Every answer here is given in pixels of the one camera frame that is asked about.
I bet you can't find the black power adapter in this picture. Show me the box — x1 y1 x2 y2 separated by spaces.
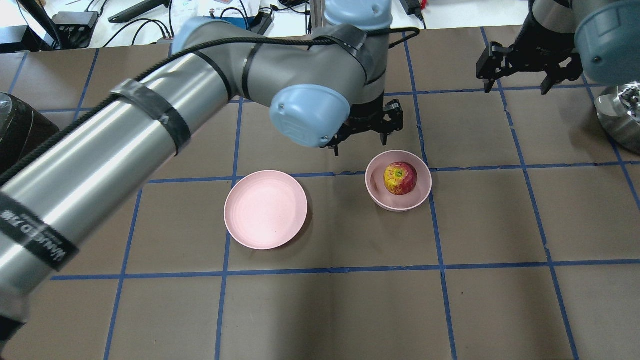
400 0 428 20

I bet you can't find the steel steamer pot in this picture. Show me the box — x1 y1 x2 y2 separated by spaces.
594 81 640 155

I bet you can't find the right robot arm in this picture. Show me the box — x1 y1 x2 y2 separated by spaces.
475 0 640 95

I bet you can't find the red yellow apple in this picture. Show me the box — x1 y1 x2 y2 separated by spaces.
382 162 418 196

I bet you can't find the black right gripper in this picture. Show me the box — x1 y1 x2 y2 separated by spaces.
475 13 583 95

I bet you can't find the pink plate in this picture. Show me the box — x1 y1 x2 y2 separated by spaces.
223 170 308 250

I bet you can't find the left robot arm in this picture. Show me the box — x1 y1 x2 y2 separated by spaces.
0 0 393 346

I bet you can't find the blue white box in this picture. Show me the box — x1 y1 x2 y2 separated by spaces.
206 7 270 32

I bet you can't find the pink bowl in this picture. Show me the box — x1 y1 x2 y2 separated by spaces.
365 150 433 212

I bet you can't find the dark grey rice cooker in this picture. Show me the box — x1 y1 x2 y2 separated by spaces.
0 92 60 174

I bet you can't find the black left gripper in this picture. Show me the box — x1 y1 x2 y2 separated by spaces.
325 95 404 157

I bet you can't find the black bar tool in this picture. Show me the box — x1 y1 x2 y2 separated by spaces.
108 0 171 24

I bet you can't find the aluminium frame post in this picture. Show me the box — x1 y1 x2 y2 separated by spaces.
306 0 326 35

